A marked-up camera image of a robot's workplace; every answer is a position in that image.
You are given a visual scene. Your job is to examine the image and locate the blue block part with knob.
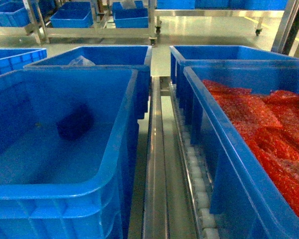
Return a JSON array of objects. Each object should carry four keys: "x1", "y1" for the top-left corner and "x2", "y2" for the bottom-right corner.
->
[{"x1": 56, "y1": 104, "x2": 94, "y2": 141}]

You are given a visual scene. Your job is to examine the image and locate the blue bin behind left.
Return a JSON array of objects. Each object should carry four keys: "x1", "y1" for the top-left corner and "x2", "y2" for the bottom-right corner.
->
[{"x1": 23, "y1": 45, "x2": 152, "y2": 120}]

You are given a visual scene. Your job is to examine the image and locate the blue bin behind right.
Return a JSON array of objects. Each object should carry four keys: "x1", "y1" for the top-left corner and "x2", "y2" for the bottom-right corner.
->
[{"x1": 169, "y1": 45, "x2": 299, "y2": 110}]

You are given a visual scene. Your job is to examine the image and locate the blue bin near left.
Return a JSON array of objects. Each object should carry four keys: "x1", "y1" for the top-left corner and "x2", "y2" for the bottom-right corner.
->
[{"x1": 0, "y1": 69, "x2": 139, "y2": 239}]

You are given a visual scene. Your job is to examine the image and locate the blue bin with red bags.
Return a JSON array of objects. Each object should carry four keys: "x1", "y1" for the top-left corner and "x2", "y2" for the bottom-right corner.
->
[{"x1": 179, "y1": 67, "x2": 299, "y2": 239}]

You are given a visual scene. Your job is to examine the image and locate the blue bin far left edge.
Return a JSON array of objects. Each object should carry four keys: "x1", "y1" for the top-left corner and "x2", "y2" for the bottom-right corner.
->
[{"x1": 0, "y1": 48, "x2": 47, "y2": 75}]

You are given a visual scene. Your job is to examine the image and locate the white roller conveyor track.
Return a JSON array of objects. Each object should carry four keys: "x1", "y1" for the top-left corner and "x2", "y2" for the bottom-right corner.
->
[{"x1": 168, "y1": 83, "x2": 220, "y2": 239}]

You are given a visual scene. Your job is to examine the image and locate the clear plastic bag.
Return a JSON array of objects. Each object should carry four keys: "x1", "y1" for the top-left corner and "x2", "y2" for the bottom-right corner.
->
[{"x1": 68, "y1": 55, "x2": 96, "y2": 67}]

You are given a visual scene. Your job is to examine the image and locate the red bubble wrap bags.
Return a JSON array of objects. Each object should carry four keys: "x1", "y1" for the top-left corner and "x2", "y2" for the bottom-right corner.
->
[{"x1": 202, "y1": 80, "x2": 299, "y2": 217}]

